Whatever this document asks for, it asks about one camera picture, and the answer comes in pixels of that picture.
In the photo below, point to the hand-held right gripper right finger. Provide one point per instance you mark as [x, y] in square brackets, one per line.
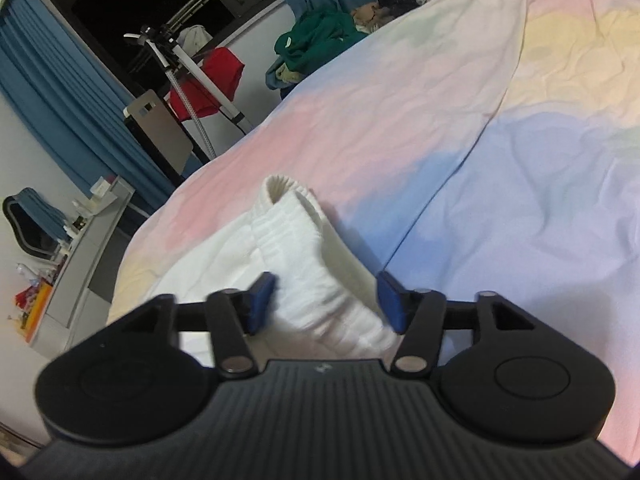
[392, 305]

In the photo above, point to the yellow garment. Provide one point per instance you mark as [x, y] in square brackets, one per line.
[289, 76]

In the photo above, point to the white vanity desk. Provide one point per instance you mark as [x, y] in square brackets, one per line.
[80, 270]

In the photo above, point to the orange tray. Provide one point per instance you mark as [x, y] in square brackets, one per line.
[39, 310]

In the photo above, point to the white sweatpants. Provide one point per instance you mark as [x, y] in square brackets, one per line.
[300, 270]

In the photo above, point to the dark window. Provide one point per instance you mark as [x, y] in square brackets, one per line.
[150, 0]

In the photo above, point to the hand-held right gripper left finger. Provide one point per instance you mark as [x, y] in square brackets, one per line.
[261, 305]

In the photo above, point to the pastel tie-dye bed blanket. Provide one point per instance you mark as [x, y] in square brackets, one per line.
[500, 135]

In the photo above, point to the beige cloth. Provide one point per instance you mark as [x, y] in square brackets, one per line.
[370, 17]

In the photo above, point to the garment steamer stand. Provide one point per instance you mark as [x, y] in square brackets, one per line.
[200, 75]

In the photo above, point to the white hanging cloth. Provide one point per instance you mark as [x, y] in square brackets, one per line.
[196, 37]

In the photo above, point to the red pouch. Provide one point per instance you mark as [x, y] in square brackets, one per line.
[25, 298]

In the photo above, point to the green garment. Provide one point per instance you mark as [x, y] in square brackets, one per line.
[320, 37]

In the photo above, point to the white tissue box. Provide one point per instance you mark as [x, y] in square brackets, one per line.
[104, 187]

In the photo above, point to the red garment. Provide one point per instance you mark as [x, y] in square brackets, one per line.
[215, 77]

